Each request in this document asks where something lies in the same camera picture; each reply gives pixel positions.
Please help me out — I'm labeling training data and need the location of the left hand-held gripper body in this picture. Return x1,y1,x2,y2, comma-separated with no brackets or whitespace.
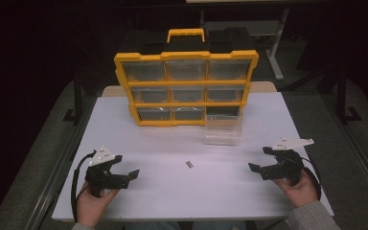
84,145,131,198

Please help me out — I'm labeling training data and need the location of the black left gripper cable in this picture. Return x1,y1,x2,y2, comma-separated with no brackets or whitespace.
70,149,97,222

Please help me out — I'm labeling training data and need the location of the person's left hand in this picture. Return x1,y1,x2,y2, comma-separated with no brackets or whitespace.
76,181,121,229

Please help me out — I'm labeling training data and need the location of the light wooden table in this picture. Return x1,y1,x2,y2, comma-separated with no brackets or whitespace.
101,80,278,98

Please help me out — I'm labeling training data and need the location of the white metal desk frame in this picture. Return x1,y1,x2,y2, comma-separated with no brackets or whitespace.
199,7,290,81

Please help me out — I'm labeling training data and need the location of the yellow organizer cabinet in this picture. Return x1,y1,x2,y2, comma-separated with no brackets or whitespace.
113,28,260,127

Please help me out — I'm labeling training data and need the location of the grid of clear cabinet drawers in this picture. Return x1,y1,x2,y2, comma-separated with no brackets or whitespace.
122,59,252,122

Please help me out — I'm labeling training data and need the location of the person's right hand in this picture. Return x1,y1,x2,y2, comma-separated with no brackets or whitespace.
272,170,319,209

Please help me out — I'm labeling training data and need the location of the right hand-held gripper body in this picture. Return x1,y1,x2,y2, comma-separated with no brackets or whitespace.
259,137,315,187

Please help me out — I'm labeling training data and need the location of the black metal stand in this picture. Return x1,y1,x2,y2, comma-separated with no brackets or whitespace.
335,66,364,125
62,71,84,125

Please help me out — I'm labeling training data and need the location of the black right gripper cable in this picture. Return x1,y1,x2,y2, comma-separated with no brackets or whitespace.
299,155,323,201

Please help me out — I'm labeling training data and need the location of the metal floor rail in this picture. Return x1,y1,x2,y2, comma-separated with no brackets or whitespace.
319,94,368,205
22,95,99,230

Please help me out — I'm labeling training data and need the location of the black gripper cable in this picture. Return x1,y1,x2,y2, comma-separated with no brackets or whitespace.
299,155,323,201
70,149,97,222

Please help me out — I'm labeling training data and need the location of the clear plastic drawer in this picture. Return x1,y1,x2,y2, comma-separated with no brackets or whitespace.
203,114,243,147

